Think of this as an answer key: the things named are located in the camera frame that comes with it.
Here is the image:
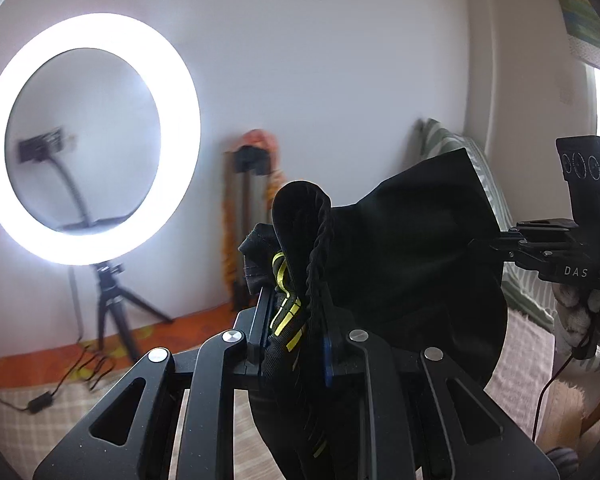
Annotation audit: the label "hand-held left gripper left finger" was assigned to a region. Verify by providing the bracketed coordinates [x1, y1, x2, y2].
[32, 285, 281, 480]

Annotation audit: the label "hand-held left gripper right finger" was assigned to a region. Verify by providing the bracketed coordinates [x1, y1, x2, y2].
[317, 305, 561, 480]

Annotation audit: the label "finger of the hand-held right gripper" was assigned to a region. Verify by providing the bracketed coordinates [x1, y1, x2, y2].
[467, 240, 523, 263]
[495, 225, 528, 243]

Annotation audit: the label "black pants with yellow stripes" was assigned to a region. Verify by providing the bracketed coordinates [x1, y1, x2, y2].
[237, 147, 510, 480]

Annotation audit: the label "person's right forearm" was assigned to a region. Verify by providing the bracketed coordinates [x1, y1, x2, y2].
[555, 345, 600, 461]

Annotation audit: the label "person's right hand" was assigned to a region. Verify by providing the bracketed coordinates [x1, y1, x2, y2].
[552, 280, 600, 361]

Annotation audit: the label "striped green white pillow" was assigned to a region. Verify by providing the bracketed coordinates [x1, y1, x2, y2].
[412, 117, 556, 331]

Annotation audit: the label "pink checked blanket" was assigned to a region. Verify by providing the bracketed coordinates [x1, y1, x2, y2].
[0, 310, 561, 480]

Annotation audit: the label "small black tripod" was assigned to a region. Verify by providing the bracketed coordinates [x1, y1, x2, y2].
[92, 260, 176, 361]

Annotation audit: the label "orange and black folded stand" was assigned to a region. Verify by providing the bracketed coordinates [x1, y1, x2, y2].
[222, 129, 286, 291]

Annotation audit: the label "orange patterned mat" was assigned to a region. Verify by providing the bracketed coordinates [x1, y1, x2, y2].
[0, 305, 251, 391]

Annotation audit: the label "black gooseneck phone holder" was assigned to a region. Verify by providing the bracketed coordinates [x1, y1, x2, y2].
[19, 127, 131, 233]

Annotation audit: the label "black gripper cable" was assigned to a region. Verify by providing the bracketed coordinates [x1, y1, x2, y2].
[532, 300, 600, 446]

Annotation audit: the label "black ring light cable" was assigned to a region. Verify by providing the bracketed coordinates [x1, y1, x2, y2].
[0, 267, 116, 413]

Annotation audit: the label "white ring light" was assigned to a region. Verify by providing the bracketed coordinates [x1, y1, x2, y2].
[0, 12, 202, 267]

